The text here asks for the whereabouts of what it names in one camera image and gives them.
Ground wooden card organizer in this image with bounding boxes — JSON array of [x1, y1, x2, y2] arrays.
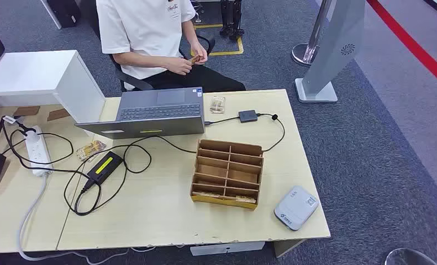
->
[[189, 139, 265, 211]]

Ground grey power strip cord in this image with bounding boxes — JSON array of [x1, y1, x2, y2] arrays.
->
[[18, 174, 131, 264]]

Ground brown cardboard patch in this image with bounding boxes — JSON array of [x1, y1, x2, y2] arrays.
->
[[13, 106, 41, 117], [46, 108, 71, 122]]

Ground grey card reader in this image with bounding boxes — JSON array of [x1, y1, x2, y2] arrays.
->
[[273, 185, 319, 232]]

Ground white bar under desk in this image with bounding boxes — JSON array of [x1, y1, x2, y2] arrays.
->
[[189, 241, 266, 257]]

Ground card in clear sleeve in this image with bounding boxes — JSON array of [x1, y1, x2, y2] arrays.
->
[[210, 96, 227, 114]]

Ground black power cord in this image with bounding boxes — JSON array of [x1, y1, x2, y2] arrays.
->
[[2, 126, 128, 216]]

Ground white cabinet box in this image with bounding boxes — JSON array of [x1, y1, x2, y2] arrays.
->
[[0, 50, 107, 124]]

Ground person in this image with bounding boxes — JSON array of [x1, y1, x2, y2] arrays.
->
[[95, 0, 246, 93]]

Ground patterned yellow card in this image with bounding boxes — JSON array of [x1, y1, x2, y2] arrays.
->
[[75, 140, 107, 162]]

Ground small black USB hub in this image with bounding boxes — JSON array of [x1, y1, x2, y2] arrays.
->
[[238, 109, 259, 123]]

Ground standing humanoid robot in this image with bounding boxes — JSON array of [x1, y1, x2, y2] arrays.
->
[[219, 0, 245, 41]]

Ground black power adapter yellow label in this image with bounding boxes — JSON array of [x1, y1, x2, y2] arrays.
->
[[86, 151, 124, 186]]

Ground desk leg panel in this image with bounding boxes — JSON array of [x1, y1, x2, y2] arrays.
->
[[274, 239, 307, 258]]

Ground black office chair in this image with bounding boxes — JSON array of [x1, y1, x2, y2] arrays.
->
[[108, 34, 216, 92]]

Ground person's left hand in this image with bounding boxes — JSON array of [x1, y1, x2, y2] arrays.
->
[[191, 43, 209, 66]]

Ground short black USB cable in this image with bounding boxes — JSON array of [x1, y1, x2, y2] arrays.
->
[[204, 116, 240, 126]]

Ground chrome stanchion post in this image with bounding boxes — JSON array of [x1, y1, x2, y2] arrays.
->
[[291, 0, 333, 67]]

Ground round grey dome object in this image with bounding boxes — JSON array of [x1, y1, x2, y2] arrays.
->
[[385, 248, 437, 265]]

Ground black cable with ferrite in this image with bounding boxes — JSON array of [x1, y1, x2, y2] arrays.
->
[[122, 113, 286, 174]]

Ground person's right hand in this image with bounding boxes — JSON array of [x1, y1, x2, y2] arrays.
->
[[166, 56, 193, 76]]

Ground grey laptop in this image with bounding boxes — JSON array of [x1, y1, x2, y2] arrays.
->
[[75, 86, 206, 140]]

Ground white power strip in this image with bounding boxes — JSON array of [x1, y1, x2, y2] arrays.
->
[[23, 125, 54, 178]]

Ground black box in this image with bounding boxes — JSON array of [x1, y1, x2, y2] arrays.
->
[[46, 0, 82, 29]]

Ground grey kiosk stand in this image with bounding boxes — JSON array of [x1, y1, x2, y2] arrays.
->
[[294, 0, 366, 103]]

